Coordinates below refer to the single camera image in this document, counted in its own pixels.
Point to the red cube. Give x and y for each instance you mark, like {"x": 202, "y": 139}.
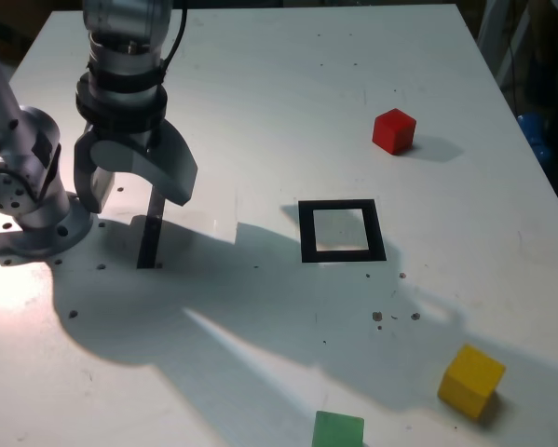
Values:
{"x": 392, "y": 132}

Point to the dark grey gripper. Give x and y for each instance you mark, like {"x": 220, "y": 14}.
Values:
{"x": 120, "y": 135}

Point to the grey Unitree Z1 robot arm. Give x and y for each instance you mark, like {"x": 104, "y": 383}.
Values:
{"x": 27, "y": 205}

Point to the yellow cube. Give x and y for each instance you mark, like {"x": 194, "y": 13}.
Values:
{"x": 469, "y": 382}

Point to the brown cardboard box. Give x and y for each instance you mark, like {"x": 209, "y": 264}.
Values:
{"x": 8, "y": 42}

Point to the pale object behind table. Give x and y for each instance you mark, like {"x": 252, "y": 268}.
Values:
{"x": 493, "y": 28}

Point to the black tape strip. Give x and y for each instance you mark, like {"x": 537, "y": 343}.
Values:
{"x": 149, "y": 242}

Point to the blue object beside table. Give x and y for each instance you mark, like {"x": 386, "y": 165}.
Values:
{"x": 532, "y": 128}

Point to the black tape square outline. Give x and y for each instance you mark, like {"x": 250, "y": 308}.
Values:
{"x": 306, "y": 233}

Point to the green cube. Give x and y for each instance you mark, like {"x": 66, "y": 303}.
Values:
{"x": 336, "y": 430}

